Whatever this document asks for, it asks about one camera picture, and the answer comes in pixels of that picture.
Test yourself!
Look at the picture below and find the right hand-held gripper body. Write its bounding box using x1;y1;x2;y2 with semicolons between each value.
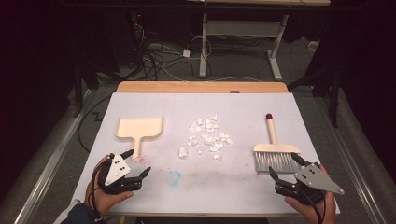
274;163;345;206

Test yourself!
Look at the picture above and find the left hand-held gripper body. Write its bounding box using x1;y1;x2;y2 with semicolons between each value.
98;153;144;195

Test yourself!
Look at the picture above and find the wooden brush with red tip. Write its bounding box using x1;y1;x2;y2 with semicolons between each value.
253;113;303;174

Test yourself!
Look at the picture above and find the pile of white paper scraps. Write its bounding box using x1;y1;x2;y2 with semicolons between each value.
177;113;235;161

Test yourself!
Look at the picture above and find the person's left hand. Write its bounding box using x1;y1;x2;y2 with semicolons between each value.
84;155;134;216

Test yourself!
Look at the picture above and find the person's right hand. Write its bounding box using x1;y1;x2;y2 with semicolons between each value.
284;190;338;224

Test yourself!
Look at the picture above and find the white table mat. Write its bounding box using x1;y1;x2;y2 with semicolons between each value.
70;91;340;216

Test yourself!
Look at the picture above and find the black metal stand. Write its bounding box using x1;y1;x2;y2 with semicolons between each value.
73;60;86;119

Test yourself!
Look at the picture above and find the wooden table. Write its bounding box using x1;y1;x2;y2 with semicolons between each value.
116;81;289;94

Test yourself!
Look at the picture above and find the right hand-held gripper black cable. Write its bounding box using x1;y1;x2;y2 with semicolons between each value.
295;186;325;224

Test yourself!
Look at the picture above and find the hand-held gripper black cable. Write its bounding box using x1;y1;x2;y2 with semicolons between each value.
295;186;325;224
89;160;106;222

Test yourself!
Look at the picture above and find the left hand-held gripper black cable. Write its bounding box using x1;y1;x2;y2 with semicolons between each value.
89;160;106;222

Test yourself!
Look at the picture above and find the metal floor rail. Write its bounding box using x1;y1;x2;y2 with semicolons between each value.
312;96;388;224
13;89;95;224

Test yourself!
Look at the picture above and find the black floor cable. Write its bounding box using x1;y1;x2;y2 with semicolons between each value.
77;94;112;153

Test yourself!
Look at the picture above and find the tangle of floor cables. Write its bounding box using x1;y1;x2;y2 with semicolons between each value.
129;22;214;82

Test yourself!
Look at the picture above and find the white metal desk frame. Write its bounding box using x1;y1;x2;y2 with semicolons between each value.
186;0;332;81

